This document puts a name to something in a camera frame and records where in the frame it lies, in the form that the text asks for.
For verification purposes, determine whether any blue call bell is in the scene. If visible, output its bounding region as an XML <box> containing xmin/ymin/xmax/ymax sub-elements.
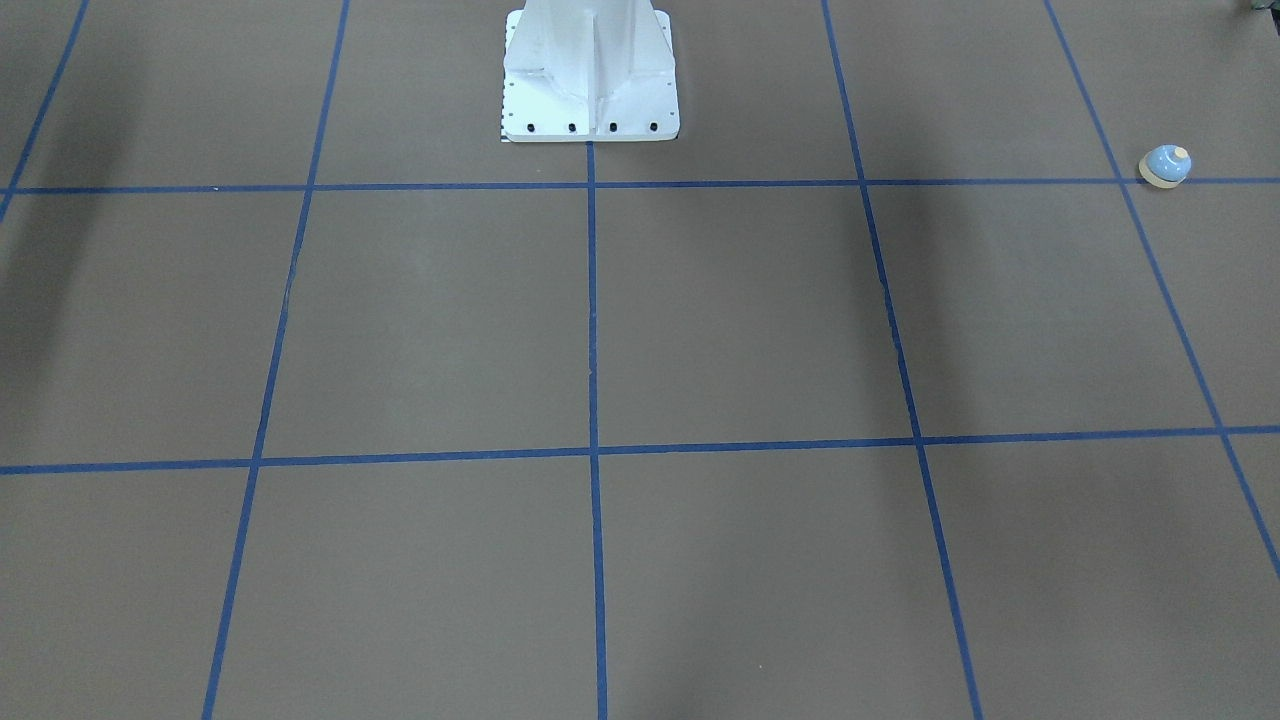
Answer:
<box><xmin>1138</xmin><ymin>143</ymin><xmax>1194</xmax><ymax>190</ymax></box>

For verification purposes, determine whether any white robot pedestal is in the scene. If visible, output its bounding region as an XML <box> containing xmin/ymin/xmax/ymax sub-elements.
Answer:
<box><xmin>500</xmin><ymin>1</ymin><xmax>681</xmax><ymax>143</ymax></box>

